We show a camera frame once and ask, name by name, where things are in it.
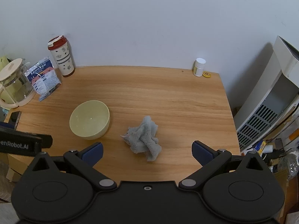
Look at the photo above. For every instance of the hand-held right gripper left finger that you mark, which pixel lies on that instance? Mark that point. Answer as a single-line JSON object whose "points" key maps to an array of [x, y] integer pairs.
{"points": [[93, 154]]}

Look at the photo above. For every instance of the white pill bottle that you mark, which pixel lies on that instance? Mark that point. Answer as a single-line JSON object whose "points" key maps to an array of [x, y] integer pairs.
{"points": [[199, 68]]}

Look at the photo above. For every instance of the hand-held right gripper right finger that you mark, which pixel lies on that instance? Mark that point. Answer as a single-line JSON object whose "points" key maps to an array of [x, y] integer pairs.
{"points": [[202, 154]]}

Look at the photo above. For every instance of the clear plastic bag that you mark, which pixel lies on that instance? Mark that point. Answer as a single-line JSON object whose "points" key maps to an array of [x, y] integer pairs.
{"points": [[290, 164]]}

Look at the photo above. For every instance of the dark smartphone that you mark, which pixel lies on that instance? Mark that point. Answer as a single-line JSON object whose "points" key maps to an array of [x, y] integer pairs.
{"points": [[15, 119]]}

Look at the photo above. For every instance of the blue and yellow small box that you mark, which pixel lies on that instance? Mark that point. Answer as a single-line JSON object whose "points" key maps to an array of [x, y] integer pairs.
{"points": [[260, 145]]}

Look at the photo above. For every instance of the cardboard box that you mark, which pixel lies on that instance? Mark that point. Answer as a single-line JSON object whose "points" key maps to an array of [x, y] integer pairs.
{"points": [[280, 178], [15, 168]]}

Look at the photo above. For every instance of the white tumbler with red lid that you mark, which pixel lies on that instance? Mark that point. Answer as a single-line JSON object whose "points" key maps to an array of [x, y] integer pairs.
{"points": [[63, 58]]}

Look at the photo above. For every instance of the white air purifier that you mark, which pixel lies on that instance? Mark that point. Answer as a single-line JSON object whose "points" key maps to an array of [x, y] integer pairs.
{"points": [[264, 93]]}

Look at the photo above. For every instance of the grey fluffy cloth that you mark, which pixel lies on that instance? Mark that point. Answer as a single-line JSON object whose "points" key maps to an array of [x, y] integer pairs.
{"points": [[143, 140]]}

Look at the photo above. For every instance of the white power adapter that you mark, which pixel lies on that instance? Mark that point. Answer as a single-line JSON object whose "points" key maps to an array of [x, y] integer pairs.
{"points": [[268, 148]]}

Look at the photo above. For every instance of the glass kettle with cream lid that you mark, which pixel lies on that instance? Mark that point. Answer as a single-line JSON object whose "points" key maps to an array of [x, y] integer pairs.
{"points": [[16, 86]]}

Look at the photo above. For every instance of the blue foil packet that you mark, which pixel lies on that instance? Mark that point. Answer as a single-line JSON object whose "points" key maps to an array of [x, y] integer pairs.
{"points": [[44, 79]]}

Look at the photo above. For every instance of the pale green bowl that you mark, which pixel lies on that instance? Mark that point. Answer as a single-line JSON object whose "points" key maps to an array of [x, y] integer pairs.
{"points": [[90, 121]]}

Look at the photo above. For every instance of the yellow plush object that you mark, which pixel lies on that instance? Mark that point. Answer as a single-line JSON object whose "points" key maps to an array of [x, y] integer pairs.
{"points": [[4, 61]]}

